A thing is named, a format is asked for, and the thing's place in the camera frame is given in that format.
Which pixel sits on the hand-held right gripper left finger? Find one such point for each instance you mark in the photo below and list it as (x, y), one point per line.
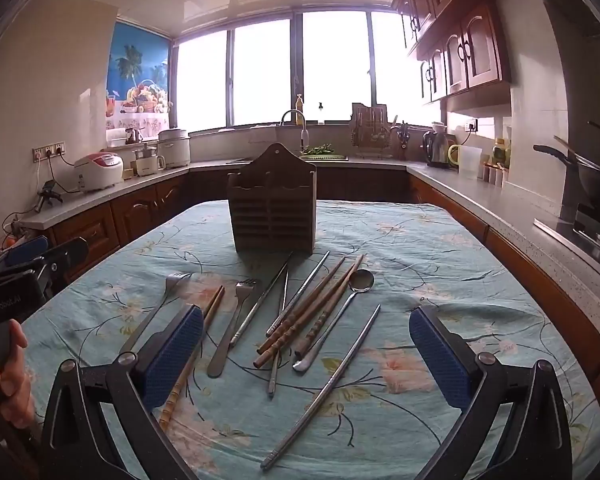
(175, 352)

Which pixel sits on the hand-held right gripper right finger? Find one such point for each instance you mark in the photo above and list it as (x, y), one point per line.
(440, 360)

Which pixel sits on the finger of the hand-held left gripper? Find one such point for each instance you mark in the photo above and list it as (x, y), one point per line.
(27, 250)
(65, 255)

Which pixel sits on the metal fork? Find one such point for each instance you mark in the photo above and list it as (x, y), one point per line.
(230, 330)
(155, 307)

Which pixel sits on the metal chopstick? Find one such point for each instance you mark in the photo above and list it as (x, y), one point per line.
(260, 300)
(305, 282)
(275, 375)
(330, 385)

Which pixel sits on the metal spoon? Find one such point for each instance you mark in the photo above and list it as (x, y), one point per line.
(362, 281)

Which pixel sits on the brown wooden chopstick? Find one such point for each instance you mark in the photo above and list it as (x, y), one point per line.
(325, 280)
(352, 267)

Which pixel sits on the wooden utensil holder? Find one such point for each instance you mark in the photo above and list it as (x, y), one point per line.
(272, 210)

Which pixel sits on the person's left hand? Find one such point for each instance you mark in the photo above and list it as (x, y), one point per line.
(15, 390)

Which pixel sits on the small black tripod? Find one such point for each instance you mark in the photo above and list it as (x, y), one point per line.
(47, 195)

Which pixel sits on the wooden base cabinets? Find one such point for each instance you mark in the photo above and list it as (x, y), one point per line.
(140, 210)

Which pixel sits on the red white rice cooker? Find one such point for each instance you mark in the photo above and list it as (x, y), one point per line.
(100, 170)

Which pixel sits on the teal floral tablecloth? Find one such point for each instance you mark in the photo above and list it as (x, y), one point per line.
(430, 260)

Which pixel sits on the white food processor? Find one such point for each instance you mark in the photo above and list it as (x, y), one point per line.
(147, 157)

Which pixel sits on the white spice jars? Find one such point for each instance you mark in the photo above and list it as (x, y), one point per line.
(495, 175)

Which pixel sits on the gas stove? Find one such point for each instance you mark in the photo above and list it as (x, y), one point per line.
(595, 240)

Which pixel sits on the steel electric kettle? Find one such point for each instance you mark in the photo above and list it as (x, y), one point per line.
(435, 150)

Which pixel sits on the yellow condiment bottles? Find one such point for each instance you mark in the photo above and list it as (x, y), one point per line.
(500, 152)

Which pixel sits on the knife block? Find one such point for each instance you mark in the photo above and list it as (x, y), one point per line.
(402, 140)

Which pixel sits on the green vegetables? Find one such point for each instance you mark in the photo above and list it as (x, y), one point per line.
(320, 151)

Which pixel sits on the black wok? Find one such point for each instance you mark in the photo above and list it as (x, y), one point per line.
(595, 175)

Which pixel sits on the dish rack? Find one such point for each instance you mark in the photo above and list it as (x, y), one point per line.
(370, 125)

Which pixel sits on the chrome faucet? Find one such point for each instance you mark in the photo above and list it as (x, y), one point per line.
(295, 112)

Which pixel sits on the large kitchen window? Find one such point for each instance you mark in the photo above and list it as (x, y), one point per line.
(260, 70)

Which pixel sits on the yellow soap bottle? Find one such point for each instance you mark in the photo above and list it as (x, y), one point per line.
(299, 112)

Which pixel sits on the small dark bottle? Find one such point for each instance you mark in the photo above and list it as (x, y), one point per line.
(321, 112)

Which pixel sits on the white wall outlet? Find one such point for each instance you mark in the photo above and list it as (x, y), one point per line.
(471, 124)
(47, 151)

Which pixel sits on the tropical fruit wall poster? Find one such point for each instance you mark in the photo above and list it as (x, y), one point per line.
(137, 75)

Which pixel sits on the wooden wall cabinets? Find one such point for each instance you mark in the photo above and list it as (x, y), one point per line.
(455, 30)

